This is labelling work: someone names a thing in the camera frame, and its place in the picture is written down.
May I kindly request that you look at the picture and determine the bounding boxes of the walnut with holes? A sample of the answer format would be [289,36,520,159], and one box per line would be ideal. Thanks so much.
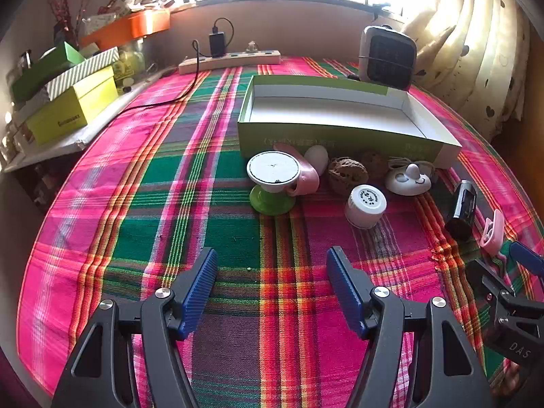
[326,157,370,196]

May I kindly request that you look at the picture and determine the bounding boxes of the white round face gadget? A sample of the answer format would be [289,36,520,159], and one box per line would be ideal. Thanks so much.
[386,162,433,196]

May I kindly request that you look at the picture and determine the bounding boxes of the black charger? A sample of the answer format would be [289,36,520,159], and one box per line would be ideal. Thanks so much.
[208,32,226,58]

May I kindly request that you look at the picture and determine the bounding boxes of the black power cord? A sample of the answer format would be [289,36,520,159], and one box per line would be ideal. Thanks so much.
[121,39,202,112]

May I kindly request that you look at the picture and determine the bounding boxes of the white side table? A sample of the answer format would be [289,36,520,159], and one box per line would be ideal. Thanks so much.
[0,89,141,173]

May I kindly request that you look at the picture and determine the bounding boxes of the large pink clip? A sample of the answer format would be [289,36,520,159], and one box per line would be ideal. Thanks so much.
[274,143,320,196]

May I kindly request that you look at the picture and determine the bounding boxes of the white usb cable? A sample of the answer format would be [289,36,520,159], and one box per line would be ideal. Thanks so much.
[389,156,436,175]

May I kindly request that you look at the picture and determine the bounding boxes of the small pink clip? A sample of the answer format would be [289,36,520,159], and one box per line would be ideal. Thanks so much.
[479,209,506,252]

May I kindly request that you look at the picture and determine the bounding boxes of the striped box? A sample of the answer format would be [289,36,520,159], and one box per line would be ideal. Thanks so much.
[45,47,120,102]

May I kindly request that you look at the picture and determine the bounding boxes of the orange box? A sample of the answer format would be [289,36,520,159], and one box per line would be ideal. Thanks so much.
[79,8,171,49]

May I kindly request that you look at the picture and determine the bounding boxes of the small white egg-shaped gadget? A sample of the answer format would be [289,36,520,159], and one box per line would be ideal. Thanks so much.
[304,144,329,176]

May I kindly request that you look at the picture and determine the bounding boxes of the cream heart-print curtain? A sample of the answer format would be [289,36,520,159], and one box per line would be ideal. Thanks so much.
[402,0,532,141]

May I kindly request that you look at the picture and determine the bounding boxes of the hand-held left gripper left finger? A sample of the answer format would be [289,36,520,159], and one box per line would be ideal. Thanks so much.
[51,246,219,408]

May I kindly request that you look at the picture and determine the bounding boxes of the green cardboard box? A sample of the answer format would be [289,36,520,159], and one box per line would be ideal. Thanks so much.
[237,74,463,170]

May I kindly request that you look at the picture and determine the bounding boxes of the grey desk heater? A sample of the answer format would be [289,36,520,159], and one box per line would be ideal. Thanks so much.
[359,25,417,91]

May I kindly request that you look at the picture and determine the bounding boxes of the black battery device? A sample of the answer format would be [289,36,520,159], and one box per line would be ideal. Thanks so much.
[444,180,477,241]

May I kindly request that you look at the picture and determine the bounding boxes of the black charger cable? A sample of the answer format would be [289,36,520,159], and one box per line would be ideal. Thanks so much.
[212,18,235,54]

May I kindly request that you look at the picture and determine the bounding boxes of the white round jar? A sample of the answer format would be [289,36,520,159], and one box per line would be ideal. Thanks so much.
[344,184,387,229]

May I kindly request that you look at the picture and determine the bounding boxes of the yellow-green box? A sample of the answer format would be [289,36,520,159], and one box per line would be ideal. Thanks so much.
[25,66,119,146]

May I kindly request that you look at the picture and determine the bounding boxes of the round brown walnut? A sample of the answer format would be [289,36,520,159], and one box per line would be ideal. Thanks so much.
[360,150,389,179]

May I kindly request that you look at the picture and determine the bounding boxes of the pink green plaid blanket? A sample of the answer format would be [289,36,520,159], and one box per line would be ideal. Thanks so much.
[17,55,538,408]

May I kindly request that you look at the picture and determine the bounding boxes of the glass jar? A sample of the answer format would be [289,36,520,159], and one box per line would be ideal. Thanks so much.
[119,47,145,81]

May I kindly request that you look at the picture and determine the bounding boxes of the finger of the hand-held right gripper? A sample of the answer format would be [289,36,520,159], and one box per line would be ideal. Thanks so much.
[509,241,544,279]
[464,259,517,311]

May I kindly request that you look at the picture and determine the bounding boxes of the beige power strip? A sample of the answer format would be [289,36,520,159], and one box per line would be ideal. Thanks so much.
[178,50,282,75]

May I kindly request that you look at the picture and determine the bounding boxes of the green white round stand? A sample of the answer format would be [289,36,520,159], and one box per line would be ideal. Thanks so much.
[246,152,303,215]

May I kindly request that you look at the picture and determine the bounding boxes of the red flower branches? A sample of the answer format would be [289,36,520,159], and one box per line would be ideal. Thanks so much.
[45,0,88,47]

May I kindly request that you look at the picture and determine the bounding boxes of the pile of paper clutter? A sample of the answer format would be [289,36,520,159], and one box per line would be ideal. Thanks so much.
[81,0,175,30]

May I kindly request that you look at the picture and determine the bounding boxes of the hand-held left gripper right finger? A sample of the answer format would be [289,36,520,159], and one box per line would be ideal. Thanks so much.
[325,245,496,408]

